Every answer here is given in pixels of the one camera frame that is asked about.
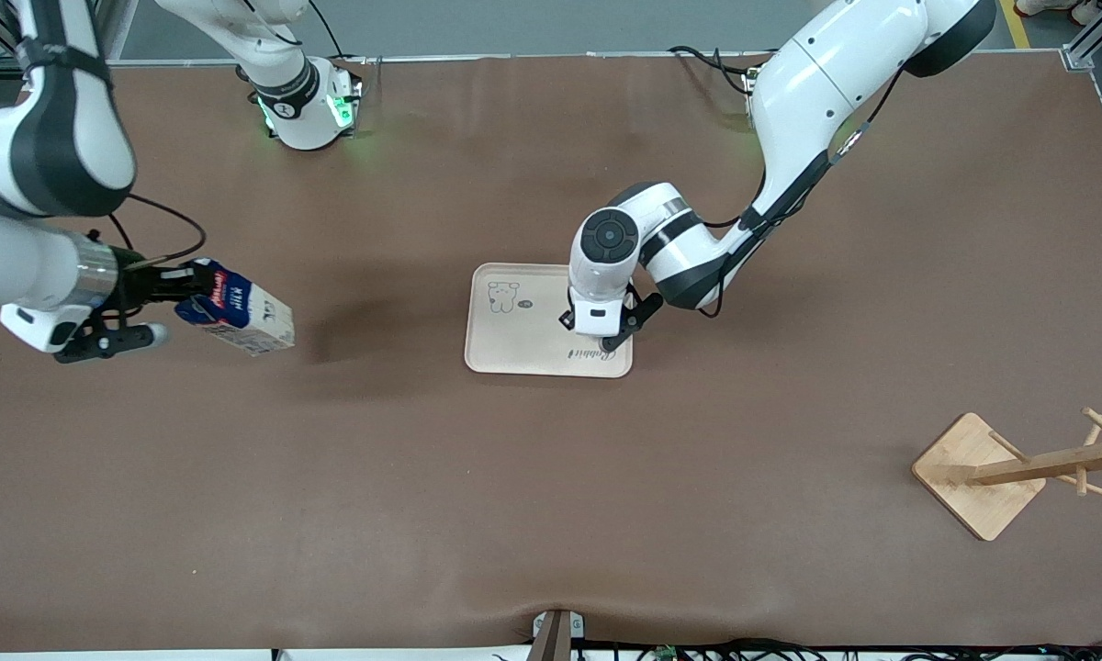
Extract blue milk carton green cap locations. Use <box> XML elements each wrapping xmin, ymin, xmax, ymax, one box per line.
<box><xmin>174</xmin><ymin>260</ymin><xmax>297</xmax><ymax>357</ymax></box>

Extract white tray with bunny print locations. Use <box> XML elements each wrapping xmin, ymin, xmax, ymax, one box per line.
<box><xmin>464</xmin><ymin>263</ymin><xmax>635</xmax><ymax>378</ymax></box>

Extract brown table mat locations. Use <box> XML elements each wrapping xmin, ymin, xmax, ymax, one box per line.
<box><xmin>0</xmin><ymin>53</ymin><xmax>1102</xmax><ymax>655</ymax></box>

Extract brown pole with grey brackets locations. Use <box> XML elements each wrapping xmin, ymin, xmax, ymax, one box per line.
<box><xmin>528</xmin><ymin>608</ymin><xmax>587</xmax><ymax>661</ymax></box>

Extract wooden mug rack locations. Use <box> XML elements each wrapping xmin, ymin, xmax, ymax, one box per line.
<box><xmin>911</xmin><ymin>407</ymin><xmax>1102</xmax><ymax>543</ymax></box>

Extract white shoe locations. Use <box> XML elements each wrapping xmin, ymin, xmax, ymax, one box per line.
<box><xmin>1013</xmin><ymin>0</ymin><xmax>1102</xmax><ymax>25</ymax></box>

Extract aluminium frame profile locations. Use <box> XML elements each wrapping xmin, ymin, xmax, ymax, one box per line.
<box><xmin>92</xmin><ymin>0</ymin><xmax>141</xmax><ymax>62</ymax></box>
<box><xmin>1061</xmin><ymin>0</ymin><xmax>1102</xmax><ymax>73</ymax></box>

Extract black left arm base cable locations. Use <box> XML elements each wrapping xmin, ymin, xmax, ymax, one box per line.
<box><xmin>667</xmin><ymin>43</ymin><xmax>765</xmax><ymax>97</ymax></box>

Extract black arm base cable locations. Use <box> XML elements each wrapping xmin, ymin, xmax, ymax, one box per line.
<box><xmin>667</xmin><ymin>43</ymin><xmax>765</xmax><ymax>97</ymax></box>
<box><xmin>305</xmin><ymin>0</ymin><xmax>370</xmax><ymax>93</ymax></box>

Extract black right arm base cable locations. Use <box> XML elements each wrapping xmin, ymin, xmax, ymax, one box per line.
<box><xmin>305</xmin><ymin>0</ymin><xmax>370</xmax><ymax>93</ymax></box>

